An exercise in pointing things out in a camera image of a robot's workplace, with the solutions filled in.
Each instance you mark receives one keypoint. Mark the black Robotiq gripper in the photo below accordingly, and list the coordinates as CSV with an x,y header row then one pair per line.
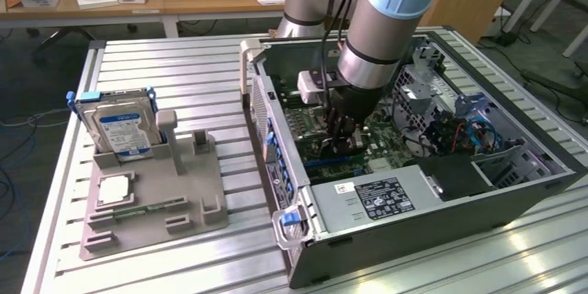
x,y
356,103

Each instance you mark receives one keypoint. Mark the low-profile graphics card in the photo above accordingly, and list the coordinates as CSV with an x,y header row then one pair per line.
x,y
330,147

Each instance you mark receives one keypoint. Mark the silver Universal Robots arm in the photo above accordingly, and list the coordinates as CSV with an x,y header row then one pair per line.
x,y
385,15

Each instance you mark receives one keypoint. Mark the CPU socket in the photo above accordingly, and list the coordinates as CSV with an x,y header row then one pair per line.
x,y
316,117

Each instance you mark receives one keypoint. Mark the green motherboard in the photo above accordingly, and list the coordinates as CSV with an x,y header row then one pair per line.
x,y
390,142

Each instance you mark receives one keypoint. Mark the silver metal disk bay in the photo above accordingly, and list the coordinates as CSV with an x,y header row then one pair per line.
x,y
426,97

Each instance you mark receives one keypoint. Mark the long blue expansion slot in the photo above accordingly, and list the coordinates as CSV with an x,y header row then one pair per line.
x,y
330,162

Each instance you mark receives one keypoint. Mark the silver chipset heat sink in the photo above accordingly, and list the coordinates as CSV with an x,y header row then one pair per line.
x,y
378,165

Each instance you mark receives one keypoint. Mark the grey power supply unit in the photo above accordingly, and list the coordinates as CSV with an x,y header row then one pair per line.
x,y
340,211

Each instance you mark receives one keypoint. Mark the blue case release latch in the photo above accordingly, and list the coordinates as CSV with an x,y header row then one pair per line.
x,y
290,220

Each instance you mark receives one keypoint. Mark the black floor power adapter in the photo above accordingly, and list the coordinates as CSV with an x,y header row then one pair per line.
x,y
506,39

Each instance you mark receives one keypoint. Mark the open dark grey PC case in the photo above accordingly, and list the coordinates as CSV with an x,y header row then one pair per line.
x,y
413,239

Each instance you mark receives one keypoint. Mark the long wooden desk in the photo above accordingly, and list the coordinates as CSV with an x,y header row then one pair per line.
x,y
206,1

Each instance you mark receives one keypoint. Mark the hard disk in blue caddy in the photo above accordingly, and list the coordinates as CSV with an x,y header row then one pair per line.
x,y
118,132

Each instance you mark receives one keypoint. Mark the loose green RAM stick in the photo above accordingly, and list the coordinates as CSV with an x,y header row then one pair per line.
x,y
137,210

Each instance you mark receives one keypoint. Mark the silver CPU chip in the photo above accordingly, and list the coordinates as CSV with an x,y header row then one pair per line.
x,y
113,190

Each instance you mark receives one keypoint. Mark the grey plastic parts rack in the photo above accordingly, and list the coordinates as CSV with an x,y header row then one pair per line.
x,y
146,235

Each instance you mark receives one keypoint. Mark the black office chair base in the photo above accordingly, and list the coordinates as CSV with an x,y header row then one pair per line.
x,y
58,37

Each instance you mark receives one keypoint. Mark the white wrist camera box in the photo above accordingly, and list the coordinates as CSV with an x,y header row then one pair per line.
x,y
310,90

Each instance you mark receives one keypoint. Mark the perforated metal drive bracket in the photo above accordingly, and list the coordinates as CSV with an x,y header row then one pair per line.
x,y
500,154

